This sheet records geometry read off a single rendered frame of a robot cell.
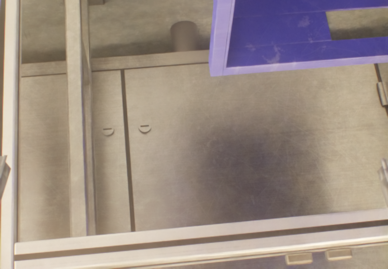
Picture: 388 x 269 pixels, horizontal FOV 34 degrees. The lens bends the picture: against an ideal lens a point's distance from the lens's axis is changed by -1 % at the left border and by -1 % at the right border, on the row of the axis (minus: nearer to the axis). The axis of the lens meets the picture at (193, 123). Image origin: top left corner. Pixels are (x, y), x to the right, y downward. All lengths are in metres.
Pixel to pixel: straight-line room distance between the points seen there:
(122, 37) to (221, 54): 0.76
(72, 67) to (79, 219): 0.24
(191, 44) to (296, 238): 0.64
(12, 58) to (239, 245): 0.41
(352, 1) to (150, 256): 0.39
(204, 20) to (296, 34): 0.68
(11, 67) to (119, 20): 0.49
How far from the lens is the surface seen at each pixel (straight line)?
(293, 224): 0.83
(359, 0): 0.78
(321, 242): 0.83
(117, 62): 1.29
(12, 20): 0.98
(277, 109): 1.25
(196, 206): 1.16
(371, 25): 1.54
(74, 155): 0.94
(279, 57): 0.72
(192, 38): 1.37
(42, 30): 1.40
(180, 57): 1.29
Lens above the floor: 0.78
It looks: 25 degrees down
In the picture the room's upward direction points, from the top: 173 degrees clockwise
